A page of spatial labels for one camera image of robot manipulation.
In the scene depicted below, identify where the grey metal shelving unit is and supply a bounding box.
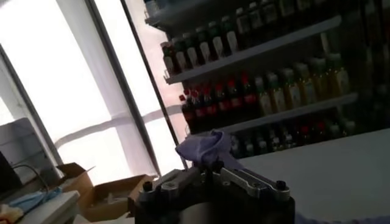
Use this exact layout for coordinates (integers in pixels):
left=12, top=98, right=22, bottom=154
left=144, top=0, right=366, bottom=159

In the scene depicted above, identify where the purple printed T-shirt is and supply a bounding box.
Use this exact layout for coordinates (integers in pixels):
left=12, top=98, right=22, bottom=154
left=175, top=129, right=390, bottom=224

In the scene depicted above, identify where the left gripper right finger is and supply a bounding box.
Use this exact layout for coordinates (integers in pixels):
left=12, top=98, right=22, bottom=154
left=214, top=166, right=290, bottom=201

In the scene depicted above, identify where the black-white label dark bottle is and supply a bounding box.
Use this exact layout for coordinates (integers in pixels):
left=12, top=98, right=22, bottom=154
left=248, top=2, right=264, bottom=46
left=236, top=7, right=252, bottom=51
left=261, top=0, right=280, bottom=42

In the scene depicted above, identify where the red tea bottle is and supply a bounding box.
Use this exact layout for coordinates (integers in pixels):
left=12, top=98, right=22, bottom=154
left=160, top=41, right=176, bottom=77

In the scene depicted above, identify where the grey window frame pillar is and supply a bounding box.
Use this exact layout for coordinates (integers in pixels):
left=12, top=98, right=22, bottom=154
left=56, top=0, right=162, bottom=177

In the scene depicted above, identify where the green label tea bottle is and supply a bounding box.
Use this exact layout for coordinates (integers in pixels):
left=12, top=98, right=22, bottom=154
left=208, top=21, right=225, bottom=60
left=172, top=37, right=188, bottom=72
left=183, top=32, right=200, bottom=68
left=196, top=26, right=213, bottom=64
left=221, top=15, right=240, bottom=55

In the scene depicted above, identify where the white side table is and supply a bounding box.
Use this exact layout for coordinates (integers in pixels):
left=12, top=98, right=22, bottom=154
left=18, top=190, right=80, bottom=224

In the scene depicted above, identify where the yellow juice bottle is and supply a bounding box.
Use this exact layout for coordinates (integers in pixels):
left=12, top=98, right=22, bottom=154
left=309, top=57, right=333, bottom=101
left=325, top=53, right=351, bottom=97
left=254, top=75, right=274, bottom=116
left=280, top=68, right=302, bottom=110
left=294, top=62, right=317, bottom=106
left=266, top=72, right=287, bottom=113

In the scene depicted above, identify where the blue cloth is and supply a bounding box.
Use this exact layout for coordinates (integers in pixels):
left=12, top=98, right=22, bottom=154
left=9, top=186, right=64, bottom=214

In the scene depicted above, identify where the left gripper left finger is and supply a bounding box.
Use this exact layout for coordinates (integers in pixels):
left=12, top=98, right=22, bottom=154
left=143, top=166, right=214, bottom=198

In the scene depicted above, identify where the grey cabinet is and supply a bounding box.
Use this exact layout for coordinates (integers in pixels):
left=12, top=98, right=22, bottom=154
left=0, top=117, right=60, bottom=186

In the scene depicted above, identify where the red cap cola bottle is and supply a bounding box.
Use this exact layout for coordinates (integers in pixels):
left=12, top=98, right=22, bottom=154
left=202, top=86, right=217, bottom=125
left=240, top=72, right=258, bottom=115
left=227, top=78, right=243, bottom=118
left=190, top=89, right=205, bottom=130
left=214, top=82, right=231, bottom=122
left=179, top=94, right=196, bottom=135

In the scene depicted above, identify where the black window frame pole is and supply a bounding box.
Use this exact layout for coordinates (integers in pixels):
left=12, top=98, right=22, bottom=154
left=120, top=0, right=188, bottom=170

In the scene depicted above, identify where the open cardboard box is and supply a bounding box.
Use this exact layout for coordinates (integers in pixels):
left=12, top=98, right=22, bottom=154
left=56, top=163, right=156, bottom=223

